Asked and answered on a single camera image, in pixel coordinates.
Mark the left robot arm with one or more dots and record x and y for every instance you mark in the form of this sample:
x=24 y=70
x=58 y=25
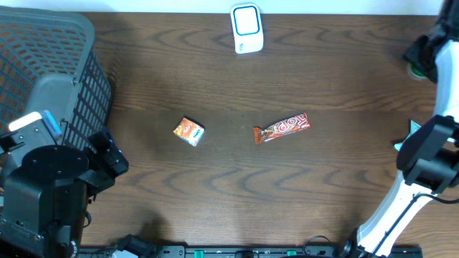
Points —
x=46 y=197

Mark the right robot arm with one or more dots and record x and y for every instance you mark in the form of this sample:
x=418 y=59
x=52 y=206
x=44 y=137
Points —
x=425 y=168

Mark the white teal wipes packet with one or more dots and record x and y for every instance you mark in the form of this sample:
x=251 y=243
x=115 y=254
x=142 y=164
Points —
x=414 y=127

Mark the grey plastic mesh basket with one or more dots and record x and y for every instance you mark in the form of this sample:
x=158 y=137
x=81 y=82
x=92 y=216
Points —
x=48 y=63

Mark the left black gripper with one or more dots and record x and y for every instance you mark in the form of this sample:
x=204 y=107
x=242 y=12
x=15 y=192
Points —
x=106 y=169

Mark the small orange snack box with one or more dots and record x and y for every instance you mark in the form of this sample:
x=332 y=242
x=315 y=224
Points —
x=189 y=131

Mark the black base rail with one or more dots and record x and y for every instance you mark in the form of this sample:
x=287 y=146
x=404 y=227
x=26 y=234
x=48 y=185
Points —
x=132 y=246

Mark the red chocolate bar wrapper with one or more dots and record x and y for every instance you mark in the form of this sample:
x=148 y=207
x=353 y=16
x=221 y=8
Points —
x=287 y=126

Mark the green lid jar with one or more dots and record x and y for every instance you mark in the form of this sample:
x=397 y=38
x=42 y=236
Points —
x=415 y=73

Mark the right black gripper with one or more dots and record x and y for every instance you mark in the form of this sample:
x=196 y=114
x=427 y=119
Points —
x=413 y=52

